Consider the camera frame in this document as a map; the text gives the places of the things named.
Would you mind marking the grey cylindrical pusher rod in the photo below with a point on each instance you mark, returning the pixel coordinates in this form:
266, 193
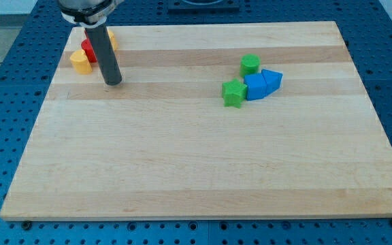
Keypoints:
104, 52

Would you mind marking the wooden board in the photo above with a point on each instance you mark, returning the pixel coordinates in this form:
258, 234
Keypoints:
162, 145

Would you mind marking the yellow block behind rod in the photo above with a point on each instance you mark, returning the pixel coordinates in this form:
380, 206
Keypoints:
113, 41

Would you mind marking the red block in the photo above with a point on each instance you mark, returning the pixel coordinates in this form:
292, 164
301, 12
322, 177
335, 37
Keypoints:
87, 47

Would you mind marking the yellow rounded block front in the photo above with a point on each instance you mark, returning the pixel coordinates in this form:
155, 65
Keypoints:
80, 62

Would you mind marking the green star block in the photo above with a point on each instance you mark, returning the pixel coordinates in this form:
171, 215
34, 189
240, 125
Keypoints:
233, 93

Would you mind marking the green cylinder block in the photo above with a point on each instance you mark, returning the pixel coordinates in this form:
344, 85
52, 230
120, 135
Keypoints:
249, 64

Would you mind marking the blue cube block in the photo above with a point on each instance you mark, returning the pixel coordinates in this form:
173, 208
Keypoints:
256, 86

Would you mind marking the blue wedge block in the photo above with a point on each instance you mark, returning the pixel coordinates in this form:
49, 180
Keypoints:
272, 79

